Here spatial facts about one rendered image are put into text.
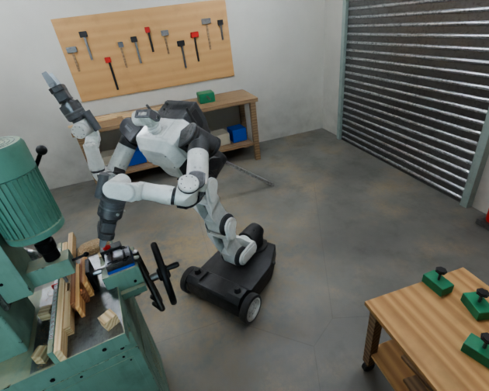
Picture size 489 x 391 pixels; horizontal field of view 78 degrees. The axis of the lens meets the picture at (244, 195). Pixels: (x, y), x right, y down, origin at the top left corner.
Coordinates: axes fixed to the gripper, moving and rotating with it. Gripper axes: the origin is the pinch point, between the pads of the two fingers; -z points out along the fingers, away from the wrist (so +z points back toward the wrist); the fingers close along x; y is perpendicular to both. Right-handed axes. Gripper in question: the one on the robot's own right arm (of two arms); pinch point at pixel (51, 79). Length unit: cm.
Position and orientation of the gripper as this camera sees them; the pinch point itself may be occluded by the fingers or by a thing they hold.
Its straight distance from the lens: 162.0
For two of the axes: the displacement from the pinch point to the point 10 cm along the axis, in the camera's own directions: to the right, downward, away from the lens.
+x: 3.4, 3.1, -8.9
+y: -8.5, 5.0, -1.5
